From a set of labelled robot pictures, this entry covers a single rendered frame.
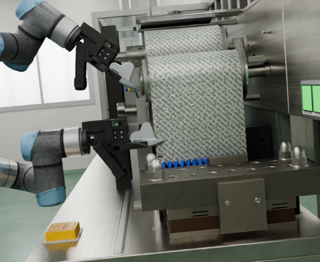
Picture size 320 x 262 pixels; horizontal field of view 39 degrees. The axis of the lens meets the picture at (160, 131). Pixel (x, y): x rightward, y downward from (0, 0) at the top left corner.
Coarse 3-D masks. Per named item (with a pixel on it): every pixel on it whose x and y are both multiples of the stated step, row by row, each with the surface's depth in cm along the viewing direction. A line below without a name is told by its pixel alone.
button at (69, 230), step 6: (66, 222) 109; (72, 222) 109; (78, 222) 109; (48, 228) 106; (54, 228) 106; (60, 228) 105; (66, 228) 105; (72, 228) 104; (78, 228) 108; (48, 234) 103; (54, 234) 103; (60, 234) 103; (66, 234) 103; (72, 234) 103; (48, 240) 103; (54, 240) 103
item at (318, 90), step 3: (315, 87) 86; (318, 87) 85; (315, 90) 86; (318, 90) 85; (315, 93) 86; (318, 93) 85; (315, 96) 87; (318, 96) 85; (315, 99) 87; (318, 99) 85; (315, 102) 87; (318, 102) 85; (315, 105) 87; (318, 105) 85; (315, 108) 87; (318, 108) 86; (318, 111) 86
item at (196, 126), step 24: (192, 96) 114; (216, 96) 114; (240, 96) 115; (168, 120) 115; (192, 120) 115; (216, 120) 115; (240, 120) 115; (168, 144) 115; (192, 144) 115; (216, 144) 116; (240, 144) 116
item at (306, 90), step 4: (304, 88) 92; (308, 88) 90; (304, 92) 92; (308, 92) 90; (304, 96) 92; (308, 96) 90; (304, 100) 93; (308, 100) 91; (304, 104) 93; (308, 104) 91; (304, 108) 93; (308, 108) 91
